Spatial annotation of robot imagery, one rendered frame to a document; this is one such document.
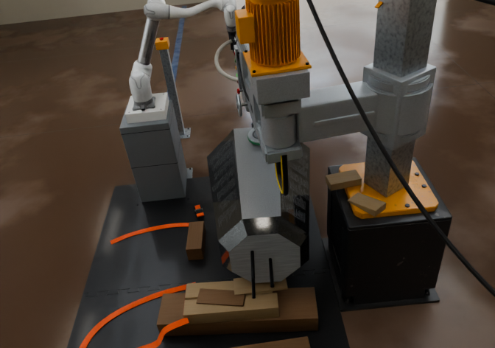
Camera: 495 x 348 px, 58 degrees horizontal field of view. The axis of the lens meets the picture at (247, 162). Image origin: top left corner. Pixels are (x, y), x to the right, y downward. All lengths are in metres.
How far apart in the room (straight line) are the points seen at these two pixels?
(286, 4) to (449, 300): 2.23
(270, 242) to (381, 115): 0.93
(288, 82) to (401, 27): 0.59
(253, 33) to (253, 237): 1.14
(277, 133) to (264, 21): 0.58
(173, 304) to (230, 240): 0.71
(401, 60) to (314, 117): 0.50
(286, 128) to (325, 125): 0.21
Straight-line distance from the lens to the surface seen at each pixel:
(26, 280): 3.93
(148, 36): 3.74
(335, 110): 2.34
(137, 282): 3.51
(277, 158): 2.37
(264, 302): 2.91
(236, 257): 2.69
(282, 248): 2.64
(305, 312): 2.98
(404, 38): 2.29
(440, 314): 3.28
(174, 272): 3.48
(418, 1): 2.27
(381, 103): 2.41
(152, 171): 3.93
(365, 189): 2.84
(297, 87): 2.11
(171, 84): 4.69
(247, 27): 2.04
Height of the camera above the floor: 2.58
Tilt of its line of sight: 36 degrees down
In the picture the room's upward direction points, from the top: 6 degrees counter-clockwise
